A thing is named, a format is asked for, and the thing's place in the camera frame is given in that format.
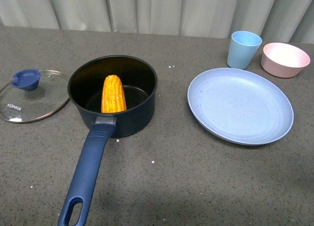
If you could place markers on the yellow corn cob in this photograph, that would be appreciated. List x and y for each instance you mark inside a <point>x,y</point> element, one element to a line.
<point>113,97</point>

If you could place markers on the glass lid with blue knob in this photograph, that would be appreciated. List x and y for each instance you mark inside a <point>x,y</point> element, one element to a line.
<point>33,95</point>

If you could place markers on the dark blue saucepan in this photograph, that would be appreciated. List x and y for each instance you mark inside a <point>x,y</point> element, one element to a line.
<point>85,86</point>

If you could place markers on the light blue plate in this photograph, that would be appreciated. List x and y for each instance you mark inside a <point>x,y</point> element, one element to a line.
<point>240,106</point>

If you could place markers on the light blue cup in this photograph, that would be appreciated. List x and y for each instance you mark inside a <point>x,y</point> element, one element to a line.
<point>243,46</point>

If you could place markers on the pink bowl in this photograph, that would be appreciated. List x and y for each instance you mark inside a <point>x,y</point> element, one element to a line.
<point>283,60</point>

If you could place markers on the grey curtain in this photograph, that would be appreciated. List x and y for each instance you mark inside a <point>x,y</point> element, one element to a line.
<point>273,20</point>

